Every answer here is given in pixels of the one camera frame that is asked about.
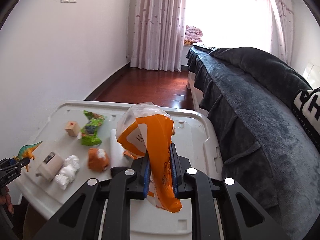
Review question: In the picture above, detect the orange green dinosaur toy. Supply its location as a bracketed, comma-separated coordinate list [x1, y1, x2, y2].
[14, 141, 42, 161]

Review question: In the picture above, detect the orange clear plastic bag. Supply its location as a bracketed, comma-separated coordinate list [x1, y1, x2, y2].
[116, 103, 182, 213]

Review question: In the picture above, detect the brown cardboard trash box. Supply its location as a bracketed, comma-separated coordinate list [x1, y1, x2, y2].
[22, 204, 48, 240]

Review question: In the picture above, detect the person left hand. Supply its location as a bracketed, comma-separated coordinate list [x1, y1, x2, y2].
[1, 186, 14, 215]

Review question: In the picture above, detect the white foam sheet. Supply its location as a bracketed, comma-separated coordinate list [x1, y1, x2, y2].
[110, 129, 133, 168]

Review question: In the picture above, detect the white paper cup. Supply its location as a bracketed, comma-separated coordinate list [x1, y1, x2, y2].
[35, 151, 64, 181]

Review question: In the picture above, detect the orange white plush toy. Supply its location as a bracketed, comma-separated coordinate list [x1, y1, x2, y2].
[87, 148, 110, 172]

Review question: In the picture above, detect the green snack wrapper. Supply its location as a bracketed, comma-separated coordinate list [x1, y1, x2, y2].
[80, 110, 106, 146]

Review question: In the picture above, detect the grey plastic storage bin lid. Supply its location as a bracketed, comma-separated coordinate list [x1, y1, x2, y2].
[15, 101, 222, 239]

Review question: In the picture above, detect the small wooden cube block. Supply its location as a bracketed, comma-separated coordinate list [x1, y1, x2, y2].
[65, 121, 81, 137]

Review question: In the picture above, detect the dark grey bed blanket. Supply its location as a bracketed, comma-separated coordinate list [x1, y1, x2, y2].
[187, 46, 319, 239]

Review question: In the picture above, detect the pink patterned left curtain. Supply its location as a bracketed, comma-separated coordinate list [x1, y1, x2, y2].
[131, 0, 185, 72]

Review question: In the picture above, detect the pink patterned curtain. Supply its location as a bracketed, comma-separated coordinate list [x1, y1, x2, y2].
[131, 0, 185, 72]
[270, 0, 293, 65]

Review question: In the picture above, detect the folded pink blanket pile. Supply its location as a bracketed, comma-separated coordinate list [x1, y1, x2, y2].
[184, 25, 203, 45]

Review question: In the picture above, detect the black white letter pillow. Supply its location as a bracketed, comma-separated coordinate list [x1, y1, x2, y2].
[291, 88, 320, 151]

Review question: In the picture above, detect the pink patterned right curtain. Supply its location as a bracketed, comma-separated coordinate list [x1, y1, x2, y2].
[270, 0, 293, 65]

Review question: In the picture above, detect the white bed frame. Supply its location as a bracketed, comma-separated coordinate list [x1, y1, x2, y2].
[187, 72, 208, 116]

